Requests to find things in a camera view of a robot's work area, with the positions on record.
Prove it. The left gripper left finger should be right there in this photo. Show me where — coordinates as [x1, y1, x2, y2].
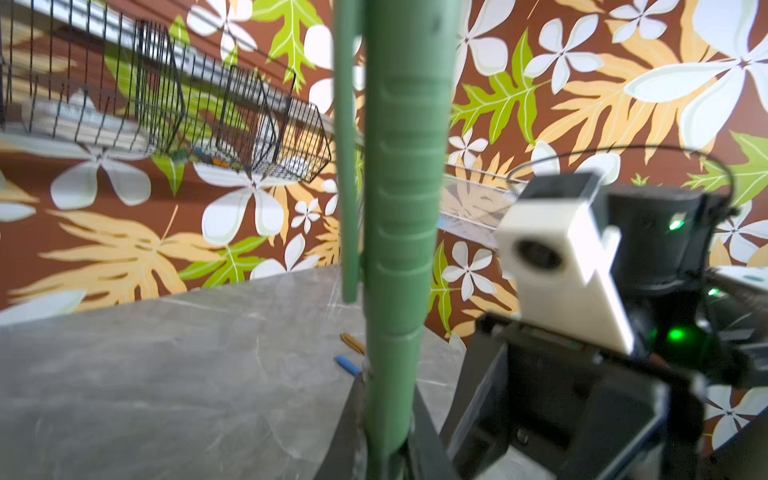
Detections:
[314, 375, 368, 480]

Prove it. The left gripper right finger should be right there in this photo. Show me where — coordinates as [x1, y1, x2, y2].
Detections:
[407, 389, 459, 480]

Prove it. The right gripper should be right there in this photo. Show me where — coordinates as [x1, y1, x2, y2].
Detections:
[441, 312, 705, 479]

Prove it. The blue pen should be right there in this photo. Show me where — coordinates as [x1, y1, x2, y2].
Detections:
[334, 355, 362, 377]

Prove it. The brown pen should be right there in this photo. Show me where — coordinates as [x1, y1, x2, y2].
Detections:
[340, 333, 366, 356]

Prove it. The green pen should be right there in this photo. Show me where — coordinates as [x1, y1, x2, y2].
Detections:
[333, 1, 463, 479]

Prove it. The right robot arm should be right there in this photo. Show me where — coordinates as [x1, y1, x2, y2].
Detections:
[441, 174, 767, 479]

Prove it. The white mesh basket right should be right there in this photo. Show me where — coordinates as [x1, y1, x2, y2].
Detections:
[438, 169, 527, 250]

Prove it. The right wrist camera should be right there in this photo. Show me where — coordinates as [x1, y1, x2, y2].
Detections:
[495, 172, 635, 355]

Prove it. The black wire basket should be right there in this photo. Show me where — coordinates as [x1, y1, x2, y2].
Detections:
[1, 1, 332, 181]

